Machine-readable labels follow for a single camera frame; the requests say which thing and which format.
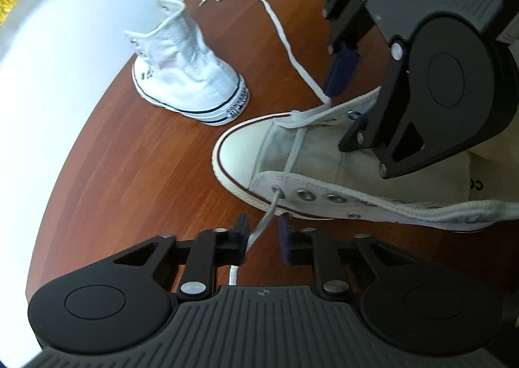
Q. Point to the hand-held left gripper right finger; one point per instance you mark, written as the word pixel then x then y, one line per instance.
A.
pixel 286 240

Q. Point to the white high-top shoe black stripe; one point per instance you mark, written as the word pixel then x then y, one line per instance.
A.
pixel 190 68

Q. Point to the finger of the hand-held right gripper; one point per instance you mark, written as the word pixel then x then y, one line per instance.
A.
pixel 340 72
pixel 365 137

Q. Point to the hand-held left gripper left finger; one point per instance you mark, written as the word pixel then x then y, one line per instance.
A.
pixel 240 238

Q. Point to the cream high-top shoe red stripe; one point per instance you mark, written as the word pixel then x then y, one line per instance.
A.
pixel 308 157

